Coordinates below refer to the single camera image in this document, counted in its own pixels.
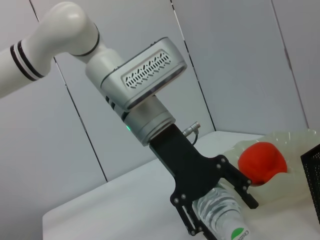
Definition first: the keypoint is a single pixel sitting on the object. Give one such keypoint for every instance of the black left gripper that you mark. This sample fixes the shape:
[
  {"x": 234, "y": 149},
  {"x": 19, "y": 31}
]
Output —
[{"x": 185, "y": 170}]

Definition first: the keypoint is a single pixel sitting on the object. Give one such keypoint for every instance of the clear green-label water bottle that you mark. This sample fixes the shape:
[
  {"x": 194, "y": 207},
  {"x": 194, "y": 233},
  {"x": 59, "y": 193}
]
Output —
[{"x": 220, "y": 212}]

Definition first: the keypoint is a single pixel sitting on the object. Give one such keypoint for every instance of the red-orange orange fruit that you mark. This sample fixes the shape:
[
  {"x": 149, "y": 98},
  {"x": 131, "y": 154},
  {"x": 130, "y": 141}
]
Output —
[{"x": 262, "y": 162}]

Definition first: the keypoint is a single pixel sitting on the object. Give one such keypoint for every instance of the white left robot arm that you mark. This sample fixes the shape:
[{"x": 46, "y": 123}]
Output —
[{"x": 62, "y": 25}]

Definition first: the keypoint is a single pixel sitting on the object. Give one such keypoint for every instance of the pale green glass fruit plate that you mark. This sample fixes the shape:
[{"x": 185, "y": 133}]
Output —
[{"x": 287, "y": 142}]

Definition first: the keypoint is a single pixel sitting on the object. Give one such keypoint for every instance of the black mesh pen holder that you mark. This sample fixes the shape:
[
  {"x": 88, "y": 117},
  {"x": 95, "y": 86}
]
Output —
[{"x": 312, "y": 175}]

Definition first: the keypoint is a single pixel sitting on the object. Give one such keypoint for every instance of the left wrist camera housing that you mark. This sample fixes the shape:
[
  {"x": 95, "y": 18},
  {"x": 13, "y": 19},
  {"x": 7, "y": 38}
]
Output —
[{"x": 150, "y": 70}]

